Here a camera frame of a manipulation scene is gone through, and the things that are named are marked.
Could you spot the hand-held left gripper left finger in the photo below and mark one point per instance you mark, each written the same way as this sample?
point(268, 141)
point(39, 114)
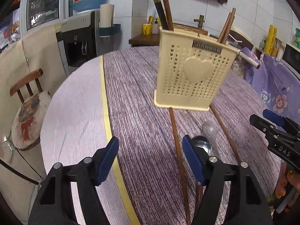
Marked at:
point(107, 159)

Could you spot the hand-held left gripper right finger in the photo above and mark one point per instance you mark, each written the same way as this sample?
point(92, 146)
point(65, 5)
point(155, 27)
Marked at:
point(192, 159)

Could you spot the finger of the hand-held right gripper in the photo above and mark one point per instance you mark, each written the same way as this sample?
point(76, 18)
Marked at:
point(260, 121)
point(273, 117)

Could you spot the brown wooden chopstick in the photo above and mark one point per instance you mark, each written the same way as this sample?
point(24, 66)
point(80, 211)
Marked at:
point(179, 157)
point(230, 24)
point(225, 131)
point(224, 30)

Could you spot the shiny metal spoon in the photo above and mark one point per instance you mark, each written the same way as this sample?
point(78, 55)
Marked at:
point(200, 145)

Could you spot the dull grey spoon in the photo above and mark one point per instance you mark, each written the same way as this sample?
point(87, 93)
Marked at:
point(209, 130)

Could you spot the beige plastic utensil holder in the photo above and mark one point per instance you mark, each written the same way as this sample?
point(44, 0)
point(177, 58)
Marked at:
point(182, 86)

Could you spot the person's right hand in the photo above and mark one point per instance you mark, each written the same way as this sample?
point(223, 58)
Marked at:
point(284, 182)

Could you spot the white microwave oven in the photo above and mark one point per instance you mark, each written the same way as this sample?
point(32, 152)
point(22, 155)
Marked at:
point(291, 58)

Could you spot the white pot with glass lid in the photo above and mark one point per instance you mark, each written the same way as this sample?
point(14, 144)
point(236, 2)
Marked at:
point(248, 59)

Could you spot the yellow roll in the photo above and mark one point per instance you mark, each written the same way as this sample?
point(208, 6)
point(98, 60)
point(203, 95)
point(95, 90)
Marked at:
point(270, 39)

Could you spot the white brown rice cooker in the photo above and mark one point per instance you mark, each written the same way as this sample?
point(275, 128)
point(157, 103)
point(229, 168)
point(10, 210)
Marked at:
point(243, 41)

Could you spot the cat print cushion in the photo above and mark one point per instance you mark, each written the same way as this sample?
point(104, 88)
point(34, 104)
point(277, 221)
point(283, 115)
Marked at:
point(28, 124)

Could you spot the small wooden chair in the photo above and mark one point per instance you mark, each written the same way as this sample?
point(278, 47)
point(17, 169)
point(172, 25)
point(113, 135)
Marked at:
point(25, 82)

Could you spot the brass faucet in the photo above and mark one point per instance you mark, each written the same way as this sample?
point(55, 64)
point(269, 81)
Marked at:
point(200, 22)

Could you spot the textured brown basin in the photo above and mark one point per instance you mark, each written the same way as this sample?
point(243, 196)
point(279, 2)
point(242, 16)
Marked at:
point(189, 29)

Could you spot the grey water dispenser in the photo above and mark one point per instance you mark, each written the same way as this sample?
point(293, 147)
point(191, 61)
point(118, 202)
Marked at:
point(77, 42)

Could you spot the dark wooden counter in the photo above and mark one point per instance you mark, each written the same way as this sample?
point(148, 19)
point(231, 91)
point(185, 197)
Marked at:
point(143, 41)

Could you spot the blue cup holder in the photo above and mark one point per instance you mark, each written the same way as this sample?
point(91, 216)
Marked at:
point(109, 31)

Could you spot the beige cloth cover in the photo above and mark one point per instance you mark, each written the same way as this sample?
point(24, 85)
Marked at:
point(35, 51)

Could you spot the yellow mug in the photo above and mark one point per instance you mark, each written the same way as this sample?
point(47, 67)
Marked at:
point(147, 30)

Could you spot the floral pump bottle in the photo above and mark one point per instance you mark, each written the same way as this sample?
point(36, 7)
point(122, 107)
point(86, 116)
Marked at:
point(156, 28)

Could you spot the yellow dish soap bottle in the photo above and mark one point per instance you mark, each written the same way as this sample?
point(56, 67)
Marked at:
point(159, 22)

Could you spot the white paper cup stack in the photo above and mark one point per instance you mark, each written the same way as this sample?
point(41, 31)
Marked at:
point(106, 15)

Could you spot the orange plastic utensil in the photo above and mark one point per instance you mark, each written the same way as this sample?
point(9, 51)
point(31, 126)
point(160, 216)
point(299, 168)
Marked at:
point(150, 20)

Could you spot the blue plastic utensil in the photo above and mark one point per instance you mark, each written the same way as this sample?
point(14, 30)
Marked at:
point(154, 15)

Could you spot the white framed window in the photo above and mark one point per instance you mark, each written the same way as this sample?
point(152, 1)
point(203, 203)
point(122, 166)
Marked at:
point(39, 4)

